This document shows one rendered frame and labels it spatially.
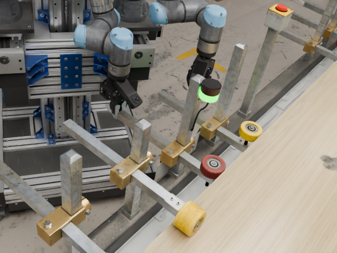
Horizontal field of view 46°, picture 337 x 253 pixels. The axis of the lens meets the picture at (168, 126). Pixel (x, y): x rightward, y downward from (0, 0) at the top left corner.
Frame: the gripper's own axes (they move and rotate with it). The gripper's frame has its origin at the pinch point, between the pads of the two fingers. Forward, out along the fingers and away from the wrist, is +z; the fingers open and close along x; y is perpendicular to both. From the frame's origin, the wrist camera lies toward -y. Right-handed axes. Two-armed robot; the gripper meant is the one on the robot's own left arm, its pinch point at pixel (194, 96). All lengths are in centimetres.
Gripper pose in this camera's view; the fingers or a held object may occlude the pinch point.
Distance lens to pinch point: 155.3
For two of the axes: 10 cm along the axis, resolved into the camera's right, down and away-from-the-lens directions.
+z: -1.5, 7.3, 6.6
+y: 3.2, -6.0, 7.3
